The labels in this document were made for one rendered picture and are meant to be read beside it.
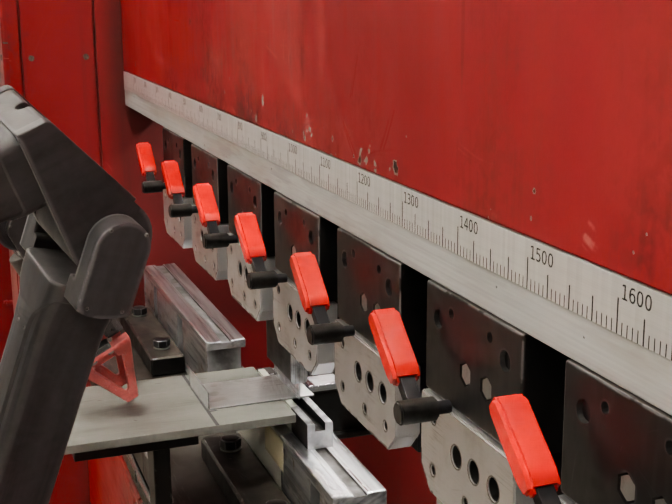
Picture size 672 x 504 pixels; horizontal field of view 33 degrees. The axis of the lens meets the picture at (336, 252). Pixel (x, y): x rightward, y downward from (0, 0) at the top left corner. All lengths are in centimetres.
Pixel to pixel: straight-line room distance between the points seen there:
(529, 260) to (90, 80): 151
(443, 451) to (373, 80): 30
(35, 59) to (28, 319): 135
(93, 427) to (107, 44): 99
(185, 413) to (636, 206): 81
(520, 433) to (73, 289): 30
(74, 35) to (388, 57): 127
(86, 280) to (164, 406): 61
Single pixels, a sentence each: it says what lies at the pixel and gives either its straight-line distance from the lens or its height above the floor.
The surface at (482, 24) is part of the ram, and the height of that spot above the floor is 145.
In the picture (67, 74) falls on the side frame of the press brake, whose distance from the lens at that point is 214.
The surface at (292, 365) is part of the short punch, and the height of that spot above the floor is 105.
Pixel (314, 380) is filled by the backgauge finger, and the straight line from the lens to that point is 141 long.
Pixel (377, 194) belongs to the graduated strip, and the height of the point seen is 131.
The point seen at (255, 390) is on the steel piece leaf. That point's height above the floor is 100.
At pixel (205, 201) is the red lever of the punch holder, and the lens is 141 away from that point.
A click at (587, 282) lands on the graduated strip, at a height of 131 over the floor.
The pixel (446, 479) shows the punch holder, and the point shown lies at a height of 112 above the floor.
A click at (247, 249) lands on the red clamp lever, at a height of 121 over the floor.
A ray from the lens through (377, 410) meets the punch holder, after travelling 99.
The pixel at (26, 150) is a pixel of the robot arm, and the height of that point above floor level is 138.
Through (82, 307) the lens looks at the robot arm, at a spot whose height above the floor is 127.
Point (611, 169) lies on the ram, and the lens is 64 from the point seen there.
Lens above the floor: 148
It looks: 13 degrees down
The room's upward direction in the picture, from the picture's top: straight up
